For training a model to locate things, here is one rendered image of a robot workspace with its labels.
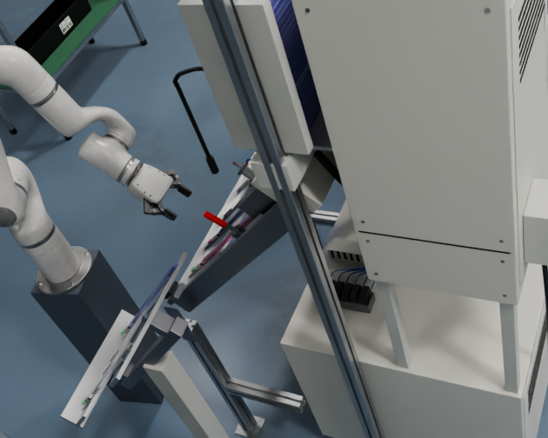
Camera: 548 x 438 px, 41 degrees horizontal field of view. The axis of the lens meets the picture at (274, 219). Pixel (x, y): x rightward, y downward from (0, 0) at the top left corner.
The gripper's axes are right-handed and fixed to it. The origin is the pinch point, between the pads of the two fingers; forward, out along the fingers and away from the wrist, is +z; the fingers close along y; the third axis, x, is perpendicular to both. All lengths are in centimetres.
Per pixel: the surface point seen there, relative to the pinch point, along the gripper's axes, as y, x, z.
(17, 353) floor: 21, -141, -20
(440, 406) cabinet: 21, 20, 85
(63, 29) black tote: -152, -162, -102
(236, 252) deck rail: 20.9, 30.3, 16.2
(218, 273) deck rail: 20.9, 16.6, 16.9
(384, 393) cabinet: 21, 9, 74
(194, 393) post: 43, -6, 30
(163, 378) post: 47, 4, 19
